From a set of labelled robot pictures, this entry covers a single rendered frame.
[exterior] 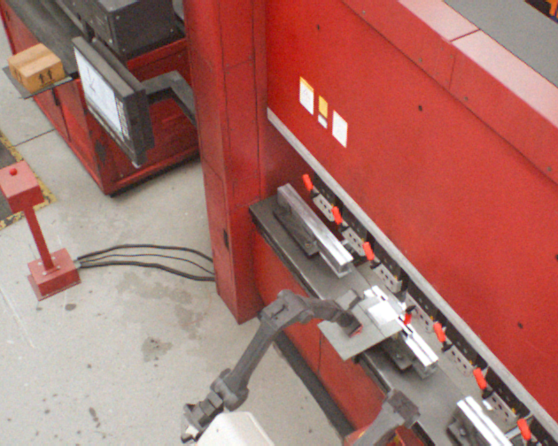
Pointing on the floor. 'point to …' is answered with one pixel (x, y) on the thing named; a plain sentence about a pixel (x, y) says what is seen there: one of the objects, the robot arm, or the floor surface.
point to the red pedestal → (40, 280)
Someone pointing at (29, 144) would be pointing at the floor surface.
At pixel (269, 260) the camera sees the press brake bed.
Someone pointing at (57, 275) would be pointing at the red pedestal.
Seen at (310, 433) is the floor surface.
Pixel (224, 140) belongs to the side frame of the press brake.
